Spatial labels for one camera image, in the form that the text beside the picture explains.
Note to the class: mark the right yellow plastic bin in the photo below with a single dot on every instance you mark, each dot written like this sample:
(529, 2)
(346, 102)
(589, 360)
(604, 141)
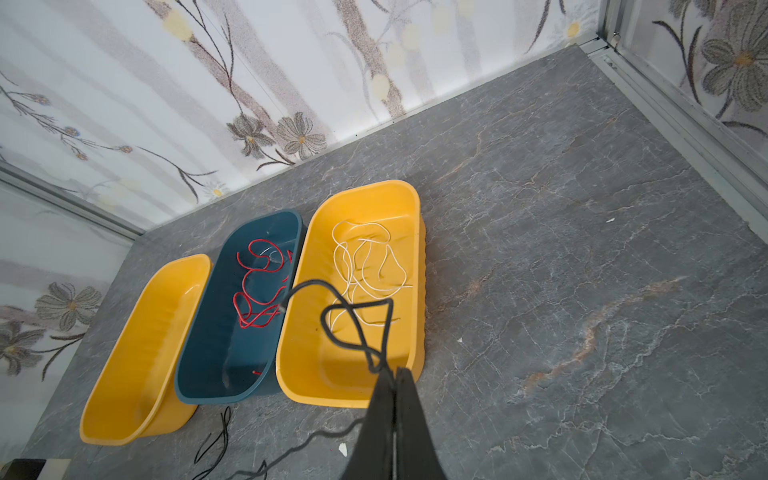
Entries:
(361, 277)

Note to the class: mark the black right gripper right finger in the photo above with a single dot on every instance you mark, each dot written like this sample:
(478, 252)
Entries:
(415, 454)

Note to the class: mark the left yellow plastic bin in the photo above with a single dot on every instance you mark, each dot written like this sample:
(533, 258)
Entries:
(134, 395)

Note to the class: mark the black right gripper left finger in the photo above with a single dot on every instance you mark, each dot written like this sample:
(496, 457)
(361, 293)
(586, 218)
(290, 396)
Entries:
(372, 457)

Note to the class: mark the teal plastic bin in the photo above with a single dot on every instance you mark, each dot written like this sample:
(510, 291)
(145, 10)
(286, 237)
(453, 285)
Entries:
(230, 351)

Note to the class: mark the yellow plastic bin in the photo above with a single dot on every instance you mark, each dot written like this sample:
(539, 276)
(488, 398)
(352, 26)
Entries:
(361, 277)
(134, 395)

